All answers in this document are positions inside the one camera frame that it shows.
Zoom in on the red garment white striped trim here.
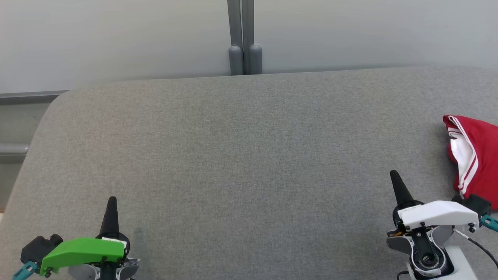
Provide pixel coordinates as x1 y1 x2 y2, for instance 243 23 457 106
443 115 498 212

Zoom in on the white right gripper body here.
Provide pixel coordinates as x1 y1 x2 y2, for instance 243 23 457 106
392 199 480 233

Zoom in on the grey horizontal metal pipe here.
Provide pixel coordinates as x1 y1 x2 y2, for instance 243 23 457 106
0 143 30 155

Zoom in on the grey fabric sofa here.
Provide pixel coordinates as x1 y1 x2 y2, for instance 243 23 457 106
0 65 498 280

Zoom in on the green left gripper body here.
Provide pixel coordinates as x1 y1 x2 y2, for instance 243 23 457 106
39 232 131 278

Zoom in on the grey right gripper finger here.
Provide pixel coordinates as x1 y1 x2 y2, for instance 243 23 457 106
390 170 414 206

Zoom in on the grey metal frame post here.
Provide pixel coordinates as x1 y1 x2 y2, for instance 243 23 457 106
242 0 262 75
227 0 244 75

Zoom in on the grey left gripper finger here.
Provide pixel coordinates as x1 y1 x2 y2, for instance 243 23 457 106
100 196 119 235

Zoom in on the black cable teal connector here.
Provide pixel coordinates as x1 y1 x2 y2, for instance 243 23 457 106
13 261 39 280
479 214 498 234

